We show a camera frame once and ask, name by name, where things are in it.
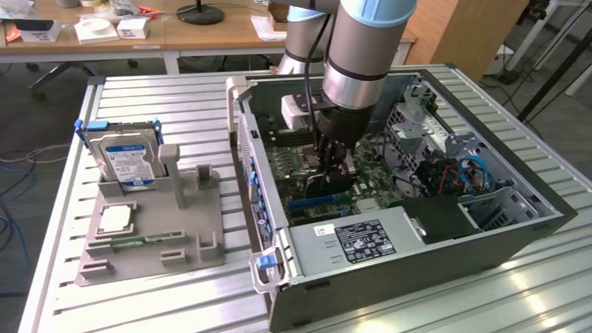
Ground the white paper stack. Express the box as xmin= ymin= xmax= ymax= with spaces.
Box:
xmin=251 ymin=15 xmax=287 ymax=42

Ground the black Nvidia graphics card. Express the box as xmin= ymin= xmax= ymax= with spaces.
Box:
xmin=294 ymin=169 xmax=354 ymax=202

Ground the white box with tape roll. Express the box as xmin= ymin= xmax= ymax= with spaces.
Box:
xmin=73 ymin=17 xmax=118 ymax=45

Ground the grey parts rack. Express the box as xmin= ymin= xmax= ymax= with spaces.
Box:
xmin=73 ymin=142 xmax=226 ymax=289

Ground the black lamp base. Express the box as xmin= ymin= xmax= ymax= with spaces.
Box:
xmin=175 ymin=0 xmax=225 ymax=25

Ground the black chair base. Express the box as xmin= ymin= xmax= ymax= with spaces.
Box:
xmin=26 ymin=62 xmax=139 ymax=101

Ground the green motherboard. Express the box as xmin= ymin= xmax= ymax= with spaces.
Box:
xmin=265 ymin=117 xmax=402 ymax=226

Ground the white box with black lid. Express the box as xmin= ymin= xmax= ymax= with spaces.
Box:
xmin=13 ymin=19 xmax=61 ymax=43

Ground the hard disk with blue label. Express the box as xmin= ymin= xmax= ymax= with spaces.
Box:
xmin=86 ymin=134 xmax=162 ymax=191

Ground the metal disk bay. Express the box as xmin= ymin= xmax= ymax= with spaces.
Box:
xmin=457 ymin=187 xmax=542 ymax=232

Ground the silver CPU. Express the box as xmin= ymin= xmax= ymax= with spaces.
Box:
xmin=97 ymin=206 xmax=133 ymax=234

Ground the black stand pole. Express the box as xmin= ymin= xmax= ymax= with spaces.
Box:
xmin=515 ymin=20 xmax=592 ymax=122

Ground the blue expansion slot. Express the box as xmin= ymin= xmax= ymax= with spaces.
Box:
xmin=286 ymin=194 xmax=341 ymax=210

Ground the blue disk caddy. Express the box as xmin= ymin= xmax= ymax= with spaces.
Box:
xmin=70 ymin=117 xmax=163 ymax=153

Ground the CPU socket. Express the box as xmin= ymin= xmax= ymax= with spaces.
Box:
xmin=294 ymin=145 xmax=325 ymax=173

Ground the perforated metal drive cage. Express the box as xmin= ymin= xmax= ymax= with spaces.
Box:
xmin=382 ymin=83 xmax=463 ymax=195

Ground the grey power supply unit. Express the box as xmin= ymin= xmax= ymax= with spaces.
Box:
xmin=281 ymin=210 xmax=426 ymax=278

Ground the black open PC case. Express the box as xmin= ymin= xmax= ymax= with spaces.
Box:
xmin=225 ymin=67 xmax=578 ymax=332

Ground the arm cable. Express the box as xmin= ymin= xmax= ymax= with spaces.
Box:
xmin=302 ymin=13 xmax=334 ymax=139

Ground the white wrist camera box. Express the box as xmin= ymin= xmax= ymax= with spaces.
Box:
xmin=279 ymin=92 xmax=325 ymax=130

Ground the blue floor cable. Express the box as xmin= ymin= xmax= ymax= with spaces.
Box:
xmin=0 ymin=166 xmax=37 ymax=296

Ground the green RAM stick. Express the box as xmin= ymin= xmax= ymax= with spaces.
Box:
xmin=107 ymin=232 xmax=181 ymax=248
xmin=286 ymin=173 xmax=315 ymax=190

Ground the small white box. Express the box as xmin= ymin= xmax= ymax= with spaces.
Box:
xmin=115 ymin=17 xmax=149 ymax=39

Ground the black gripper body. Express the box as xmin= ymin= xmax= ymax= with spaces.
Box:
xmin=315 ymin=105 xmax=373 ymax=148

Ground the wooden desk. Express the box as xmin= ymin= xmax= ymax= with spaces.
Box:
xmin=0 ymin=0 xmax=417 ymax=67

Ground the blue card retention latch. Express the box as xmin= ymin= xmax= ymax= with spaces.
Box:
xmin=247 ymin=157 xmax=270 ymax=226

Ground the brown cardboard box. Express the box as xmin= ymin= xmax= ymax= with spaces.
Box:
xmin=266 ymin=1 xmax=290 ymax=24

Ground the blue wire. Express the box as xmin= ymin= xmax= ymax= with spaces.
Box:
xmin=459 ymin=155 xmax=493 ymax=195

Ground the wooden cabinet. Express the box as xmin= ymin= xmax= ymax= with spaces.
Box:
xmin=401 ymin=0 xmax=530 ymax=84

